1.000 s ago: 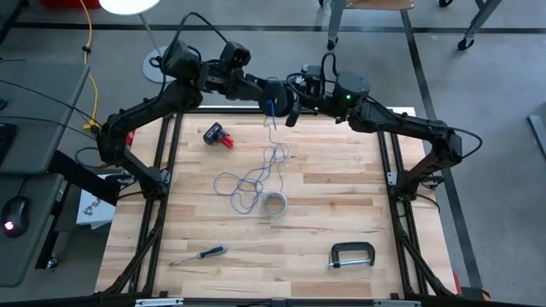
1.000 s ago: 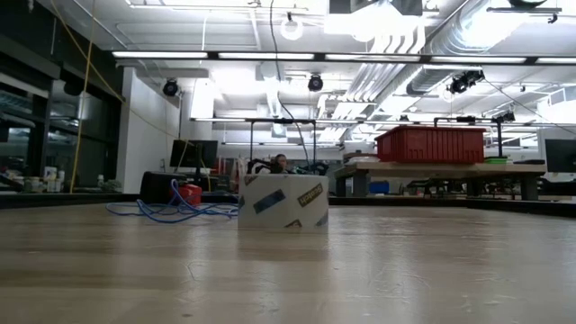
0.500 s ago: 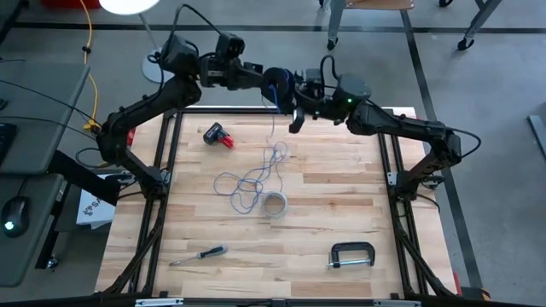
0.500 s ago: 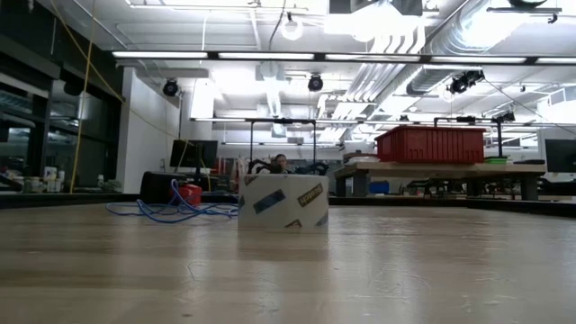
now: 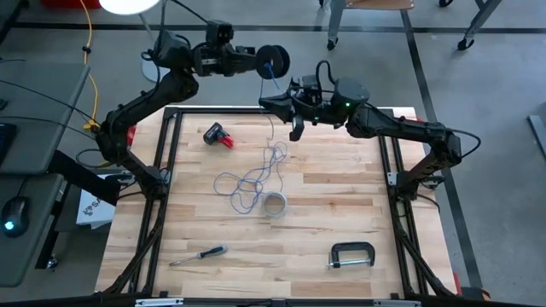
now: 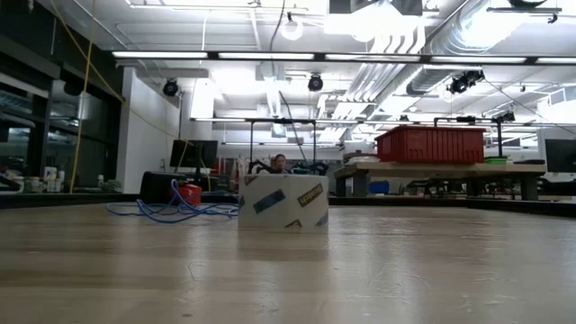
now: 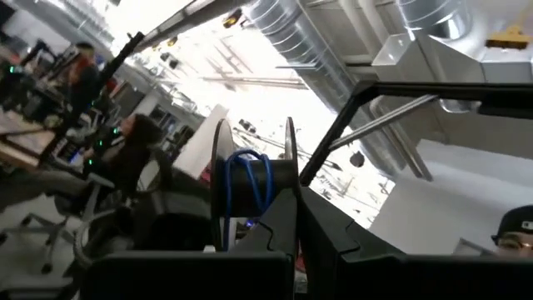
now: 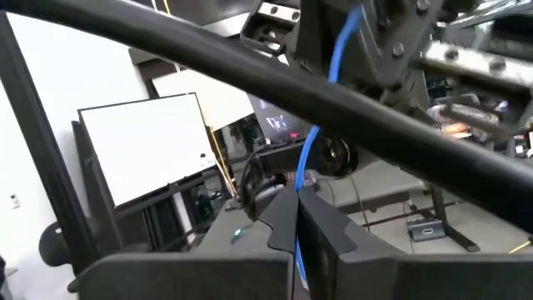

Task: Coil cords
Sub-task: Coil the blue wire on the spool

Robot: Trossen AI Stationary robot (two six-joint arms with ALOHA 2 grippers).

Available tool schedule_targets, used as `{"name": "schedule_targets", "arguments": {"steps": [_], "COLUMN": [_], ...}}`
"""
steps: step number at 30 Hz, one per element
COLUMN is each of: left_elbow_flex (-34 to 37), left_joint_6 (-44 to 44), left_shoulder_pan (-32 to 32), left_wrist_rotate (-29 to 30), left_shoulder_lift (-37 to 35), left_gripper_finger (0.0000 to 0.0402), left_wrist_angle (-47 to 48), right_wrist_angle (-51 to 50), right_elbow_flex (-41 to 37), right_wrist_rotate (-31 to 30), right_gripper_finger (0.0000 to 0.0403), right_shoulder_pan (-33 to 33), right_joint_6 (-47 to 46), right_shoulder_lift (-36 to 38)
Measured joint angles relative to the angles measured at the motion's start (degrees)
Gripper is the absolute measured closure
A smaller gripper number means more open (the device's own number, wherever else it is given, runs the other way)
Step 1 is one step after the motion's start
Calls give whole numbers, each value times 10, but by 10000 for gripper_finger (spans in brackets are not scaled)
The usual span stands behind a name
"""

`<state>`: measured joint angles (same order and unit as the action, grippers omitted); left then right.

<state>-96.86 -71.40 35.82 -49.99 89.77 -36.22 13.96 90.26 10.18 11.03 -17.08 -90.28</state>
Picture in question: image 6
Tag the black background robot arm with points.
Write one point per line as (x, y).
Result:
(315, 168)
(258, 167)

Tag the person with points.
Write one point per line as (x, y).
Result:
(280, 163)

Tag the black round ceiling speaker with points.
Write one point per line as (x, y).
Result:
(315, 83)
(170, 88)

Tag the blue bin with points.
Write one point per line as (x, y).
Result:
(379, 187)

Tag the black computer monitor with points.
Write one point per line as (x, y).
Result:
(193, 154)
(560, 155)

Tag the red object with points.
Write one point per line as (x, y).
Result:
(193, 193)

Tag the overhead LED light bar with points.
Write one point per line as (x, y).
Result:
(270, 56)

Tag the black case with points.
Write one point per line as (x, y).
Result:
(155, 189)

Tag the large red plastic bin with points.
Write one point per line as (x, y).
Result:
(432, 146)

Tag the wooden workbench grey legs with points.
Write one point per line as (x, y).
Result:
(472, 170)

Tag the black ceiling spotlight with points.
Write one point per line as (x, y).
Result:
(463, 82)

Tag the green bowl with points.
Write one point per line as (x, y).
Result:
(496, 160)

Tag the white plastic container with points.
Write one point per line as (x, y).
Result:
(50, 180)

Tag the black camera stand rig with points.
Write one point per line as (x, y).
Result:
(499, 135)

